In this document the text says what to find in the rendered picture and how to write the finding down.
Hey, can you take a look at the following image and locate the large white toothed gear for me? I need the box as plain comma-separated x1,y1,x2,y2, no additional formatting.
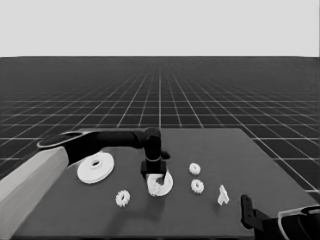
147,178,164,197
115,189,131,208

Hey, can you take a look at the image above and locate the small white toothed gear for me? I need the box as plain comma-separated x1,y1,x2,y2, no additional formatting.
190,178,205,195
188,162,202,176

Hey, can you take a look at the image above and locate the large thick white disc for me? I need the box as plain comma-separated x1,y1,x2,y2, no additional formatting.
76,151,115,185

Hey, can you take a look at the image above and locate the white round carrier with pins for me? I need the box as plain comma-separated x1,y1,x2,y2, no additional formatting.
146,169,175,197

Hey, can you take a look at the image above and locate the small white T-shaped piece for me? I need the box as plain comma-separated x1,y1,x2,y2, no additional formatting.
217,184,231,206

